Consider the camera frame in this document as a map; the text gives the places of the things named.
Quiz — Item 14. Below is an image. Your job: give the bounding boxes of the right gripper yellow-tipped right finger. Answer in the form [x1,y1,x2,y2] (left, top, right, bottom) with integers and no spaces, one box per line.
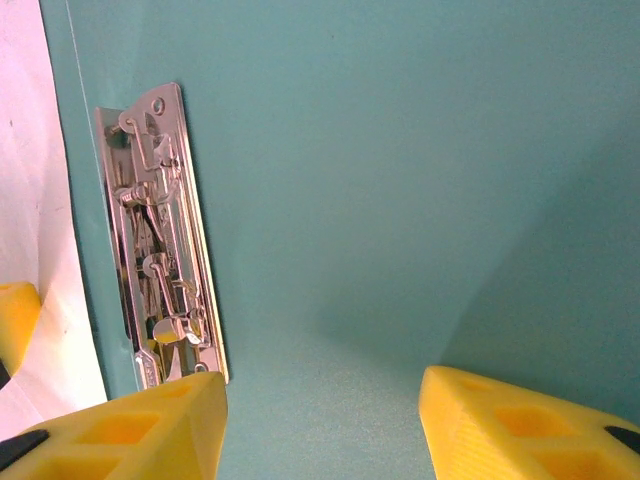
[418,365,640,480]

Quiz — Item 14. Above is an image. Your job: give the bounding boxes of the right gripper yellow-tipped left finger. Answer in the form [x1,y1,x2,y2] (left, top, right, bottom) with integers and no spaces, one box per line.
[0,371,229,480]

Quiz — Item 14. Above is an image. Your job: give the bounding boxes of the white paper sheet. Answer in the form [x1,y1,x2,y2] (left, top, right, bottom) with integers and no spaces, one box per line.
[0,0,109,436]

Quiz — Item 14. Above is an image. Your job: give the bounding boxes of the metal folder clip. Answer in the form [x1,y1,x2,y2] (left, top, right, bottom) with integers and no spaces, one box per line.
[93,82,230,390]

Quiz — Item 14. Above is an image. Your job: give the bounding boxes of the green paper folder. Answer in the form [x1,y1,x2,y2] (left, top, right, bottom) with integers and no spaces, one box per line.
[38,0,640,480]

